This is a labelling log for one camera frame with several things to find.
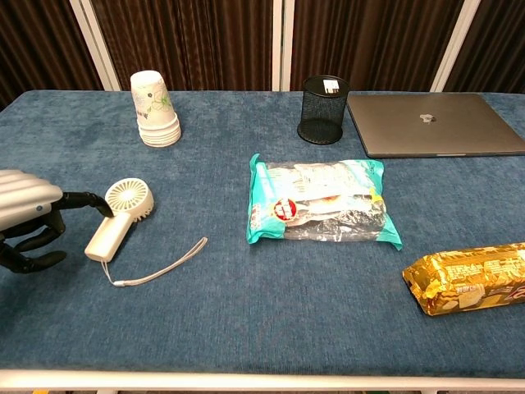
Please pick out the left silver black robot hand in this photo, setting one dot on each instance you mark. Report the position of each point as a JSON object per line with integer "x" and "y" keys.
{"x": 24, "y": 201}

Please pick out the white handheld fan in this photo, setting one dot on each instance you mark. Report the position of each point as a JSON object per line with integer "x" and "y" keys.
{"x": 123, "y": 213}

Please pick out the stack of floral paper cups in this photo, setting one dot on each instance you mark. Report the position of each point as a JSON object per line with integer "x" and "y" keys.
{"x": 152, "y": 108}

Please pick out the blue fabric table cover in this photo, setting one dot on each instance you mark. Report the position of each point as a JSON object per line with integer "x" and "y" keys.
{"x": 229, "y": 295}

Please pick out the dark brown curtain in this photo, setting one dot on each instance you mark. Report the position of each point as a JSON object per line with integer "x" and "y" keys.
{"x": 197, "y": 41}

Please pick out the teal plastic snack bag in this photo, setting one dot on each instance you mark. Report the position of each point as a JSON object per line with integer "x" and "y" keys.
{"x": 320, "y": 201}

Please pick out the black mesh pen holder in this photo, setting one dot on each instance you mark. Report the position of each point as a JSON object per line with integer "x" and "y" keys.
{"x": 323, "y": 111}

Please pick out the grey closed laptop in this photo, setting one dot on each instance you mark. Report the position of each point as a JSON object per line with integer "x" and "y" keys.
{"x": 430, "y": 123}

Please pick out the gold foil biscuit package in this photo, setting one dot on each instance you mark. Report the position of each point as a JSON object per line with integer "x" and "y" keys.
{"x": 467, "y": 279}

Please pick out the white partition frame post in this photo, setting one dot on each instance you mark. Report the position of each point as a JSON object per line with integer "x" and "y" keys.
{"x": 453, "y": 45}
{"x": 96, "y": 45}
{"x": 283, "y": 45}

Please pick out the white table frame edge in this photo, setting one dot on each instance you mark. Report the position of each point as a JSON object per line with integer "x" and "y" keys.
{"x": 246, "y": 380}

